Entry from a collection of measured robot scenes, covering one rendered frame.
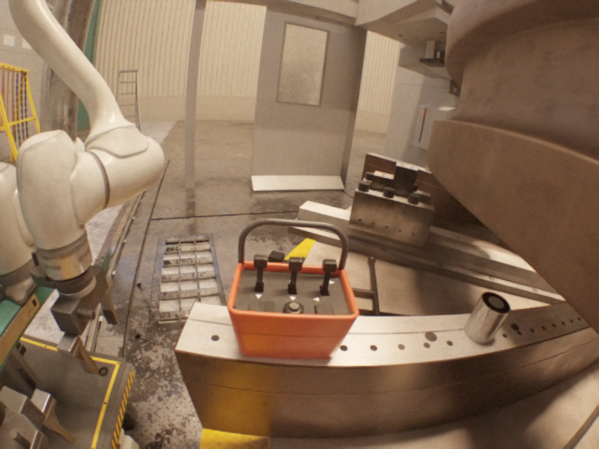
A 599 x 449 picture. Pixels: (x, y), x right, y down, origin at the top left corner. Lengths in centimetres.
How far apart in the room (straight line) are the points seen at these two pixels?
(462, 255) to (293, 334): 138
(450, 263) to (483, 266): 21
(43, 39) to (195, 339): 58
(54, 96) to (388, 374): 89
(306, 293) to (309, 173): 323
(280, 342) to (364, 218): 114
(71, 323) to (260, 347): 31
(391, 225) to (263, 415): 114
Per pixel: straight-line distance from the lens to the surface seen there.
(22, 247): 71
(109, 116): 51
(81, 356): 53
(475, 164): 91
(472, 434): 103
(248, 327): 42
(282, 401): 61
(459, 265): 171
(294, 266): 43
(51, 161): 40
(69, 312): 47
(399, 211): 146
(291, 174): 355
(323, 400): 61
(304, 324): 41
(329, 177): 376
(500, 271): 180
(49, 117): 71
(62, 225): 41
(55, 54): 53
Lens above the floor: 109
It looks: 25 degrees down
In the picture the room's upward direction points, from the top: 7 degrees clockwise
